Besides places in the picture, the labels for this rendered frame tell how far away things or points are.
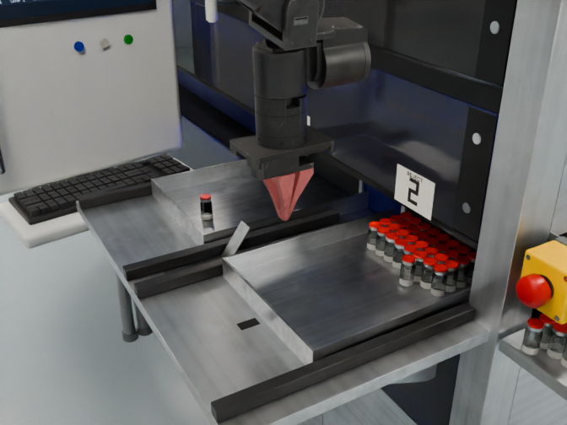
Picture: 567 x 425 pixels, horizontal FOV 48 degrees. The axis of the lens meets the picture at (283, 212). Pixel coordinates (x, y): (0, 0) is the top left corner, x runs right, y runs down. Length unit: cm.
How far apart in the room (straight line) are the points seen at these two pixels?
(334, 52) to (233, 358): 41
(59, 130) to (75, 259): 138
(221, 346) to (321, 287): 20
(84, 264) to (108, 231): 166
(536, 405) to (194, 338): 56
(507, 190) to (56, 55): 104
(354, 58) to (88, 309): 198
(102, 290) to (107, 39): 132
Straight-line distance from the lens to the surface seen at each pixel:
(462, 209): 91
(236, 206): 123
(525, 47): 80
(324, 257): 106
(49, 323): 252
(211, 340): 89
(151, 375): 220
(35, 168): 158
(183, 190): 130
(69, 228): 139
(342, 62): 70
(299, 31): 64
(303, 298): 96
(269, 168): 68
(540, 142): 81
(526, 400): 110
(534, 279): 82
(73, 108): 157
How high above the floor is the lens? 143
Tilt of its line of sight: 27 degrees down
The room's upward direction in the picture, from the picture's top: straight up
